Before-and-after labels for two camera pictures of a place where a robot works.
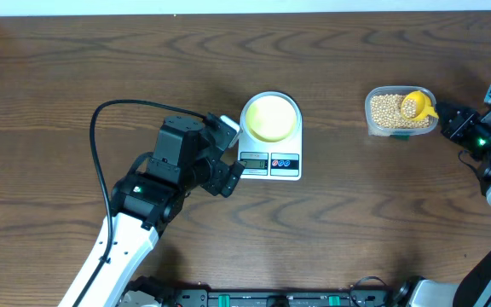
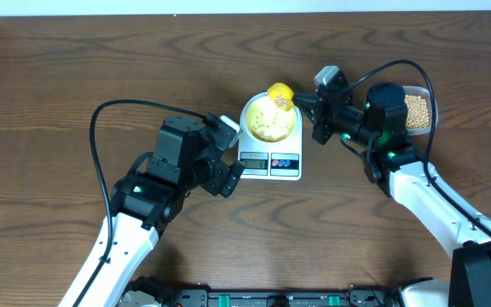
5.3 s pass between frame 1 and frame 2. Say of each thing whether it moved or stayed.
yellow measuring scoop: moved
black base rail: stayed
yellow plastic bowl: stayed
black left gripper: stayed
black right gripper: moved
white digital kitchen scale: stayed
